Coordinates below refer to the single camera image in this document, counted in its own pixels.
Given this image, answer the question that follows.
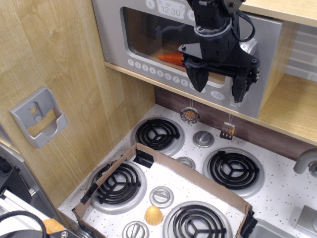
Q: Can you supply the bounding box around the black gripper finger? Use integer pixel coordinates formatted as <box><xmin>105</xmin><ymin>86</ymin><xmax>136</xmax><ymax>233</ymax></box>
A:
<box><xmin>231</xmin><ymin>70</ymin><xmax>260</xmax><ymax>103</ymax></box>
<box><xmin>185</xmin><ymin>66</ymin><xmax>209</xmax><ymax>92</ymax></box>

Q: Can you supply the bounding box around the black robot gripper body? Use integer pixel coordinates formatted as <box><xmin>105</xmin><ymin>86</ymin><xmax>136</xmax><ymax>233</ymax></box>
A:
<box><xmin>179</xmin><ymin>23</ymin><xmax>260</xmax><ymax>78</ymax></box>

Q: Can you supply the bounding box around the grey toy microwave door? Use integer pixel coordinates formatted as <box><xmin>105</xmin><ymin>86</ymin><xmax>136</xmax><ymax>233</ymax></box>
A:
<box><xmin>93</xmin><ymin>0</ymin><xmax>283</xmax><ymax>118</ymax></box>

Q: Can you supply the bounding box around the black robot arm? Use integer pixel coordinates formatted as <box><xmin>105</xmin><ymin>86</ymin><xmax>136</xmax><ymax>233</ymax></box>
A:
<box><xmin>179</xmin><ymin>0</ymin><xmax>260</xmax><ymax>103</ymax></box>

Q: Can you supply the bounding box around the orange toy carrot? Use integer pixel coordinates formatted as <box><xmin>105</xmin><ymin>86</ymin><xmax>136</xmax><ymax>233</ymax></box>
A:
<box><xmin>157</xmin><ymin>52</ymin><xmax>184</xmax><ymax>66</ymax></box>

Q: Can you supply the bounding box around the hanging round metal strainer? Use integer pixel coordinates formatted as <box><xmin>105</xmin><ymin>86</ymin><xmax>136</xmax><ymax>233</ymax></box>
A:
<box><xmin>180</xmin><ymin>99</ymin><xmax>200</xmax><ymax>124</ymax></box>

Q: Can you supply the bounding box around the hanging small metal spatula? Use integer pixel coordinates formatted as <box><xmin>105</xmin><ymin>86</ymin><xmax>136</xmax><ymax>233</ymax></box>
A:
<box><xmin>219</xmin><ymin>114</ymin><xmax>235</xmax><ymax>140</ymax></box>

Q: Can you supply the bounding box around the back grey stove knob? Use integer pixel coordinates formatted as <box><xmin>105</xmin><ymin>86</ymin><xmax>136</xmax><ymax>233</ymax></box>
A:
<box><xmin>192</xmin><ymin>131</ymin><xmax>214</xmax><ymax>148</ymax></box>

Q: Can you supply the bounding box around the grey stove knob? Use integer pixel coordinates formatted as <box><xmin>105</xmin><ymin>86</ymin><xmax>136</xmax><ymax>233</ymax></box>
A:
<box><xmin>122</xmin><ymin>221</ymin><xmax>150</xmax><ymax>238</ymax></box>
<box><xmin>149</xmin><ymin>186</ymin><xmax>174</xmax><ymax>208</ymax></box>
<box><xmin>176</xmin><ymin>157</ymin><xmax>196</xmax><ymax>170</ymax></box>
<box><xmin>192</xmin><ymin>131</ymin><xmax>214</xmax><ymax>148</ymax></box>

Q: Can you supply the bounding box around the back left black burner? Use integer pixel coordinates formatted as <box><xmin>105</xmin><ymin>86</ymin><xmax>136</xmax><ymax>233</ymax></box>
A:
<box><xmin>133</xmin><ymin>119</ymin><xmax>180</xmax><ymax>150</ymax></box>

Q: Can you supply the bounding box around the black burner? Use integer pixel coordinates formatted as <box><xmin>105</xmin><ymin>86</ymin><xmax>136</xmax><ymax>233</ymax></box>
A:
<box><xmin>207</xmin><ymin>150</ymin><xmax>260</xmax><ymax>190</ymax></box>
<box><xmin>133</xmin><ymin>119</ymin><xmax>180</xmax><ymax>150</ymax></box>
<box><xmin>97</xmin><ymin>163</ymin><xmax>142</xmax><ymax>205</ymax></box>
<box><xmin>171</xmin><ymin>205</ymin><xmax>228</xmax><ymax>238</ymax></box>

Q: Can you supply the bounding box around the middle grey stove knob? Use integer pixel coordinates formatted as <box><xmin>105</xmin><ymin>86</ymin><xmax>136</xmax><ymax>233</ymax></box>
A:
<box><xmin>176</xmin><ymin>157</ymin><xmax>196</xmax><ymax>170</ymax></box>

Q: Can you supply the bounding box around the back right black burner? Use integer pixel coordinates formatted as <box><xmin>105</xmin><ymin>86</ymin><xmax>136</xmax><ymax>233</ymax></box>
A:
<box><xmin>207</xmin><ymin>150</ymin><xmax>260</xmax><ymax>190</ymax></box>

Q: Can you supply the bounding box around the brown cardboard barrier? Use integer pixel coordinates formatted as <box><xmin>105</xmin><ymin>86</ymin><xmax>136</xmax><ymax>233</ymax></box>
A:
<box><xmin>73</xmin><ymin>144</ymin><xmax>257</xmax><ymax>238</ymax></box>

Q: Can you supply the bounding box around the grey toy faucet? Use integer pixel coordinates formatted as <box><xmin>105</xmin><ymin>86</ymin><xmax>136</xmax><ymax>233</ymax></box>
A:
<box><xmin>293</xmin><ymin>149</ymin><xmax>317</xmax><ymax>178</ymax></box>

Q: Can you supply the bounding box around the centre grey stove knob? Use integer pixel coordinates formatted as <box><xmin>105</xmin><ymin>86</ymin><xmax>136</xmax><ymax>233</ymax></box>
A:
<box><xmin>149</xmin><ymin>186</ymin><xmax>174</xmax><ymax>208</ymax></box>

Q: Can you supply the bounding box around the front left black burner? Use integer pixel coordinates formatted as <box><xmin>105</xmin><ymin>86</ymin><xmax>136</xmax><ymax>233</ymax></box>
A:
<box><xmin>97</xmin><ymin>163</ymin><xmax>142</xmax><ymax>205</ymax></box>

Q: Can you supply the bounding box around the front right black burner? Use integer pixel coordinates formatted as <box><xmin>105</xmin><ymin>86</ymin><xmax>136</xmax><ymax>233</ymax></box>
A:
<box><xmin>171</xmin><ymin>205</ymin><xmax>228</xmax><ymax>238</ymax></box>

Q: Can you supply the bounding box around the yellow ribbed toy shell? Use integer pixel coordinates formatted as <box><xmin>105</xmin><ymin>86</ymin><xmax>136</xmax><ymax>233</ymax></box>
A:
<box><xmin>144</xmin><ymin>205</ymin><xmax>163</xmax><ymax>226</ymax></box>

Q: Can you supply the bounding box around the grey toy sink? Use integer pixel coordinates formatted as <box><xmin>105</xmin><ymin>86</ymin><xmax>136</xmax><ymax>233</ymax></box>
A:
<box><xmin>250</xmin><ymin>205</ymin><xmax>317</xmax><ymax>238</ymax></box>

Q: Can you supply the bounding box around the front grey stove knob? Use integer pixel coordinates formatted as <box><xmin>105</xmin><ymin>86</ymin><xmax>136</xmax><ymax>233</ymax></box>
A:
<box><xmin>122</xmin><ymin>221</ymin><xmax>150</xmax><ymax>238</ymax></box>

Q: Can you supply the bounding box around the orange object at bottom left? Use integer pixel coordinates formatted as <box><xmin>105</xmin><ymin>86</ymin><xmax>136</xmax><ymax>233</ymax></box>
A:
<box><xmin>43</xmin><ymin>219</ymin><xmax>65</xmax><ymax>234</ymax></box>

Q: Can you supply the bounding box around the black device at left edge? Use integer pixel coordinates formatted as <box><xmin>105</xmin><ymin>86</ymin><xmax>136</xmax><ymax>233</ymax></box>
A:
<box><xmin>0</xmin><ymin>157</ymin><xmax>32</xmax><ymax>204</ymax></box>

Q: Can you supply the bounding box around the grey wall phone holder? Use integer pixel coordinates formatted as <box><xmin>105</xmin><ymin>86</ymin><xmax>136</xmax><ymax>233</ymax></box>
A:
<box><xmin>9</xmin><ymin>86</ymin><xmax>68</xmax><ymax>149</ymax></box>

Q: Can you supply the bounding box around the black braided cable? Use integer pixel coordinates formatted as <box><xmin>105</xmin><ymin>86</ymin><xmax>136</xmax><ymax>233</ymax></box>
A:
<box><xmin>0</xmin><ymin>210</ymin><xmax>48</xmax><ymax>238</ymax></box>

